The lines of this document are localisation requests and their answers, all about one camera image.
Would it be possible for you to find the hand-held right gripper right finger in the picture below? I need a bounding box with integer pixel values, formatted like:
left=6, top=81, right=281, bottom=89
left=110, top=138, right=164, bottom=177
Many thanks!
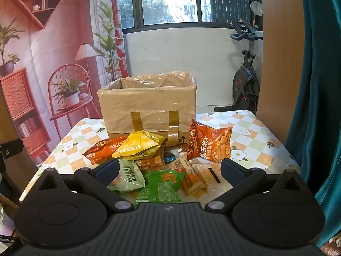
left=204, top=158, right=309, bottom=212

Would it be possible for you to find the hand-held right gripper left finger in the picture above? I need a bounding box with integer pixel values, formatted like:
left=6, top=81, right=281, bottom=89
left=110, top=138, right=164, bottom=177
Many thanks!
left=32, top=159, right=135, bottom=212

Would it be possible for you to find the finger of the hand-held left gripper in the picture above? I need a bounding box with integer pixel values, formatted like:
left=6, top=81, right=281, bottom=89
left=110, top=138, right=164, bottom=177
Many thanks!
left=0, top=139, right=24, bottom=166

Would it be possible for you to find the orange red snack packet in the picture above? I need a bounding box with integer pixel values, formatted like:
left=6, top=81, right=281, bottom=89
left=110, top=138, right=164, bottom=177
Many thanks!
left=83, top=136, right=128, bottom=165

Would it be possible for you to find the large orange chips bag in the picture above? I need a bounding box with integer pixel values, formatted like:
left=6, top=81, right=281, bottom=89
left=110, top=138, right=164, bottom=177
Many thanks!
left=187, top=119, right=233, bottom=164

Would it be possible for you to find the green snack bag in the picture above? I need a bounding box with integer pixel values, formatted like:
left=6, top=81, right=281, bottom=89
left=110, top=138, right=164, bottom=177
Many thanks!
left=134, top=169, right=186, bottom=208

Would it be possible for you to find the dark round cookie packet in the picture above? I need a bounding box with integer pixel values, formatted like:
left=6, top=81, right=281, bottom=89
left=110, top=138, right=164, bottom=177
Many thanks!
left=163, top=149, right=185, bottom=166

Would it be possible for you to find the cardboard box with plastic liner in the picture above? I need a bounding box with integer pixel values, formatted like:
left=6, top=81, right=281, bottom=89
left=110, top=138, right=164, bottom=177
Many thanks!
left=97, top=71, right=198, bottom=147

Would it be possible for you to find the pale green rice cracker bag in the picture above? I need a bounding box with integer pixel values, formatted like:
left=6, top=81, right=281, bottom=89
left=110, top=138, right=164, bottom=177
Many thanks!
left=108, top=159, right=146, bottom=192

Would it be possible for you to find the white pastry packet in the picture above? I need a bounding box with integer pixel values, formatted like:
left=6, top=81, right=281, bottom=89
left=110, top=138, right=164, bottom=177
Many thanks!
left=190, top=158, right=227, bottom=194

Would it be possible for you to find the checked floral tablecloth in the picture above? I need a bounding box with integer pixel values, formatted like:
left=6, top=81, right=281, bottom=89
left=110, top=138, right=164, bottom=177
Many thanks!
left=19, top=109, right=302, bottom=211

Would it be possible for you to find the yellow snack bag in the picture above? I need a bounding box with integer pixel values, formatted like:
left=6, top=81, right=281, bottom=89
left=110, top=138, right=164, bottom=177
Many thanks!
left=112, top=130, right=166, bottom=160

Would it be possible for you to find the beige bar packet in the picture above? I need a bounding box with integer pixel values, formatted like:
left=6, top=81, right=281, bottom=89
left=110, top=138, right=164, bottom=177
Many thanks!
left=170, top=156, right=207, bottom=194

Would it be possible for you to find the blue and yellow waffle packet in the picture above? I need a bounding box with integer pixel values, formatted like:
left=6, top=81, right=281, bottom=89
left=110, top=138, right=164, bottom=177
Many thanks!
left=137, top=149, right=165, bottom=172

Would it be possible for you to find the black exercise bike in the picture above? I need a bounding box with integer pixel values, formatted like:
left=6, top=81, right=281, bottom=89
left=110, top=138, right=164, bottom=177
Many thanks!
left=214, top=19, right=264, bottom=113

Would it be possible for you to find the wooden board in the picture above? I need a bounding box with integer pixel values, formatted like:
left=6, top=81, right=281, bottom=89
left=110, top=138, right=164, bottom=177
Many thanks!
left=255, top=0, right=306, bottom=164

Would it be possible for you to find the printed backdrop cloth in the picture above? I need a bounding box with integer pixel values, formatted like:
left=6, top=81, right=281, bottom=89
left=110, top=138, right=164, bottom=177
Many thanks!
left=0, top=0, right=129, bottom=166

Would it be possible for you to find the teal curtain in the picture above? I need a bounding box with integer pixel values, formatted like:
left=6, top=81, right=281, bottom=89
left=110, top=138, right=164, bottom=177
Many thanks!
left=285, top=0, right=341, bottom=247

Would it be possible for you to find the white lamp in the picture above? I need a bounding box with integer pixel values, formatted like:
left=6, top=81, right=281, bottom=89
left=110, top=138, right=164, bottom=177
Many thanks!
left=250, top=1, right=263, bottom=26

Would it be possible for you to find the window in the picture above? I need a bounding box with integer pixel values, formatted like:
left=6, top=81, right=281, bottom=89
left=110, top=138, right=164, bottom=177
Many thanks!
left=117, top=0, right=263, bottom=31

